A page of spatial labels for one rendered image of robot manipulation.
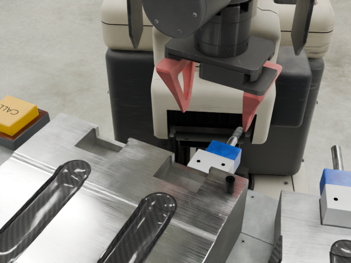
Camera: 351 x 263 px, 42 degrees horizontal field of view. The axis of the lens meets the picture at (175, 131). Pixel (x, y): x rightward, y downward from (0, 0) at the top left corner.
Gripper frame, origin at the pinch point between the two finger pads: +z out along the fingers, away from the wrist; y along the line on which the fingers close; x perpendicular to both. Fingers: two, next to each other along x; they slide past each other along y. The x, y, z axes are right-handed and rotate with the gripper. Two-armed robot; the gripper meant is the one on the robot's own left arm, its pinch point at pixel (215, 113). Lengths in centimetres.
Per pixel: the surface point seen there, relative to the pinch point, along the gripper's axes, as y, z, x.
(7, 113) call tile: -31.5, 8.9, -3.6
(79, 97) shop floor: -105, 93, 95
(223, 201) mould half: 5.2, 3.4, -9.1
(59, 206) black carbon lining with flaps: -9.7, 3.8, -17.4
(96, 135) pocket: -13.6, 4.7, -5.4
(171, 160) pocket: -2.9, 4.2, -5.5
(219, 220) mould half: 5.8, 3.4, -11.8
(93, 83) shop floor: -107, 93, 108
